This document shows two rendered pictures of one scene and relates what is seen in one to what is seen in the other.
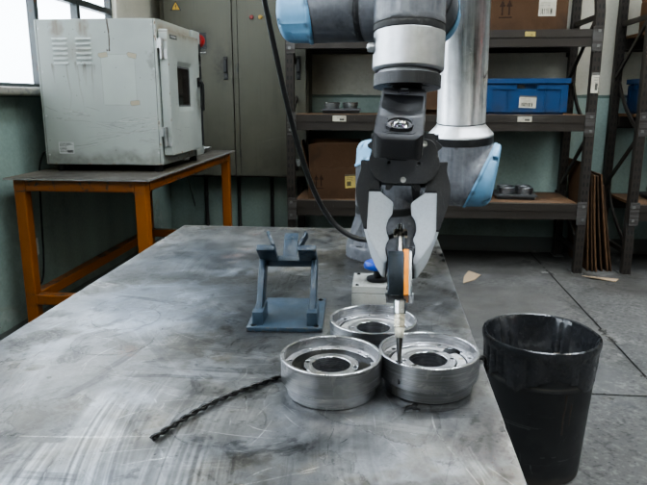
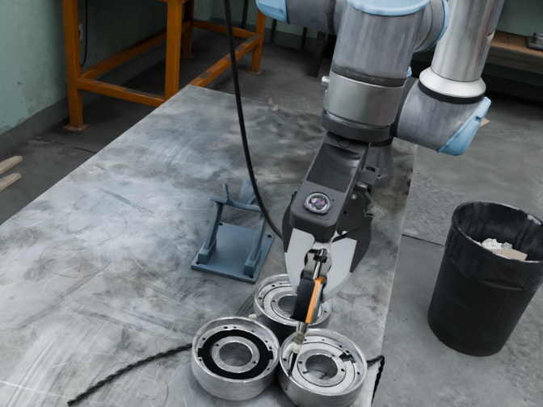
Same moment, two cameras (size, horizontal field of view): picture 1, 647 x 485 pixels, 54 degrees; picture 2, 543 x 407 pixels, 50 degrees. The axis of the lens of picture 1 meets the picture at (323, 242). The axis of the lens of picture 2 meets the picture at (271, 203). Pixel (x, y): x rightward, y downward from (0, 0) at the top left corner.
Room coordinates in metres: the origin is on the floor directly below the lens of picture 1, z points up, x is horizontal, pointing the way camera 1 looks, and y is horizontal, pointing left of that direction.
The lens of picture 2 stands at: (0.13, -0.08, 1.35)
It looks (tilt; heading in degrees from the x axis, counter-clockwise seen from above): 31 degrees down; 6
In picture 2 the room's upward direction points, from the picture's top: 9 degrees clockwise
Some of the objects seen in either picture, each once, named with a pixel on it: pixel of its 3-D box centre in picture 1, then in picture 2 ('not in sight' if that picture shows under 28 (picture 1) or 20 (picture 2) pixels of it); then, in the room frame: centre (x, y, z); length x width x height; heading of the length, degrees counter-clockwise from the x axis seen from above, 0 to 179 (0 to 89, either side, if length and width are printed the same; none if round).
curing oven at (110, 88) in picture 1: (134, 97); not in sight; (3.12, 0.91, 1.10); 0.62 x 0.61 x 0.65; 174
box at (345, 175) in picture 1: (337, 167); not in sight; (4.33, -0.10, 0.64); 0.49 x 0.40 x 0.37; 89
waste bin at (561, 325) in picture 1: (535, 398); (484, 281); (1.77, -0.64, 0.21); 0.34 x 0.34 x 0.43
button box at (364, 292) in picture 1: (377, 292); (319, 245); (0.88, -0.08, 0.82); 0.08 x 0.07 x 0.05; 174
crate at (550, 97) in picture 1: (520, 96); not in sight; (4.24, -1.28, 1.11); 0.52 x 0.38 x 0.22; 84
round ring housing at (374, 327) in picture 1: (373, 334); (292, 309); (0.73, -0.06, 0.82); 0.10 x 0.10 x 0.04
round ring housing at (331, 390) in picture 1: (331, 371); (234, 358); (0.62, -0.01, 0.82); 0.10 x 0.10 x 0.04
